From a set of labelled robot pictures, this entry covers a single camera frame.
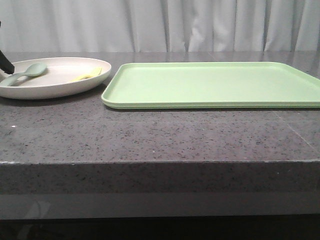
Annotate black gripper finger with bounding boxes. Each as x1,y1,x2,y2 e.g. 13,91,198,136
0,51,15,75

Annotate pale green spoon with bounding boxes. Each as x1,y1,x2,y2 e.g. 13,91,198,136
0,62,47,87

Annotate beige round plate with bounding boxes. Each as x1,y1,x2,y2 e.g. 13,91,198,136
0,57,112,100

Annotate light green tray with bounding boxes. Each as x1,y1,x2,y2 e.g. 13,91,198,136
101,61,320,110

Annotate yellow plastic fork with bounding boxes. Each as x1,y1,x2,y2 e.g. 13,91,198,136
70,67,102,82

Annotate white curtain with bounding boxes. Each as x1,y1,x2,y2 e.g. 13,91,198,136
0,0,320,53

